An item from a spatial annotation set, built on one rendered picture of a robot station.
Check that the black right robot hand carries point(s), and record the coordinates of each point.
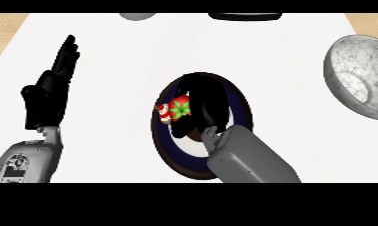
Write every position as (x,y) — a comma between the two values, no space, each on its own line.
(207,100)

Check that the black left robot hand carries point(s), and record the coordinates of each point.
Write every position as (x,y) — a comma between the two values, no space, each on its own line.
(46,96)

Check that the red tomato with green stem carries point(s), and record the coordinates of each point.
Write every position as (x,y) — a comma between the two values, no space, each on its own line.
(177,109)

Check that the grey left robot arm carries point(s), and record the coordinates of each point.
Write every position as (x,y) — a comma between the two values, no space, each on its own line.
(30,161)

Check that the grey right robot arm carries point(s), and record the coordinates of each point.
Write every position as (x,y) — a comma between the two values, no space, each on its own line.
(248,158)

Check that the dark blue rimmed plate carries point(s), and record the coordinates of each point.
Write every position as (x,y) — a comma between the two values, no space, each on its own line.
(237,103)

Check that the grey marbled bowl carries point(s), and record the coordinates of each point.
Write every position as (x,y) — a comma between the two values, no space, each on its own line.
(355,75)

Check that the black flat object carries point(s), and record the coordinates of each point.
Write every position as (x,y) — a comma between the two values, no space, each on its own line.
(245,16)

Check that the grey rounded object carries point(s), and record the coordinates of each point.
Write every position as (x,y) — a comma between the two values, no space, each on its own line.
(138,16)

